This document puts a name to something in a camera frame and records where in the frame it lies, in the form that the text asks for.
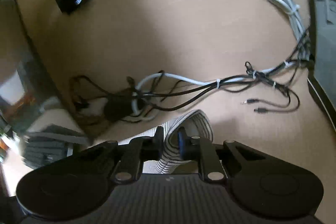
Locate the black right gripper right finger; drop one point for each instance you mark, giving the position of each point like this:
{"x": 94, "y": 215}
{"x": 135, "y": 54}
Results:
{"x": 201, "y": 150}

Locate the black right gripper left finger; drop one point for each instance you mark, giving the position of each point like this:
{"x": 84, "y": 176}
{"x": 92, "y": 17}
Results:
{"x": 130, "y": 157}

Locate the striped white black garment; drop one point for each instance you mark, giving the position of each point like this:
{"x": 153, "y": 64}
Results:
{"x": 195, "y": 123}

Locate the black power adapter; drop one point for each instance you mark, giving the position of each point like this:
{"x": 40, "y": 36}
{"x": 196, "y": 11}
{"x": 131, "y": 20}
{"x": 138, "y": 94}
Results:
{"x": 116, "y": 109}

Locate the black keyboard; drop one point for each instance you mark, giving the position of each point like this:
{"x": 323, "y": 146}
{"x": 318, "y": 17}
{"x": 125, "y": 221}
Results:
{"x": 53, "y": 143}

